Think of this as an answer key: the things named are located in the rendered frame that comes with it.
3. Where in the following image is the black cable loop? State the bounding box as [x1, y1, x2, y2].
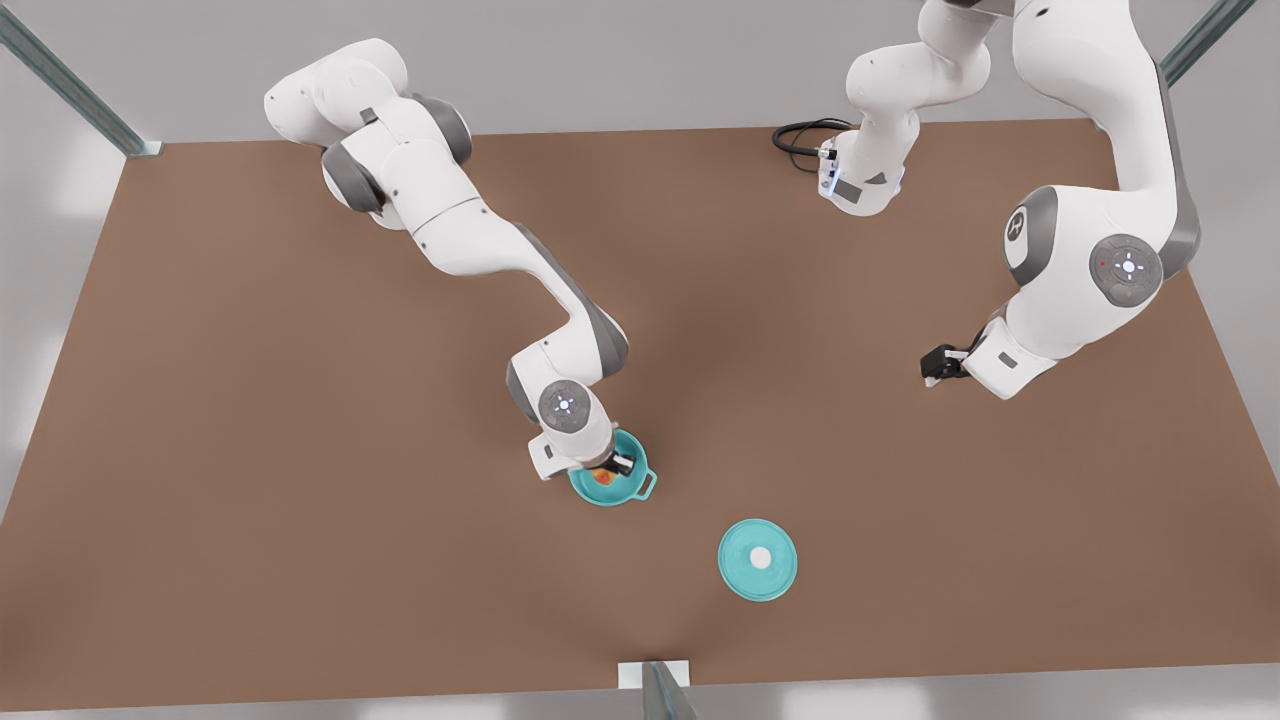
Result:
[772, 118, 857, 159]

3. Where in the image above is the teal pot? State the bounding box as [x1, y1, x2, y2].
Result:
[568, 429, 659, 507]

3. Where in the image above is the teal pot lid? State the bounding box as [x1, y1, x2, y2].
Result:
[717, 518, 799, 602]

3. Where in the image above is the silver frame post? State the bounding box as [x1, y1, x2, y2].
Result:
[1160, 0, 1257, 89]
[0, 8, 163, 158]
[618, 660, 701, 720]

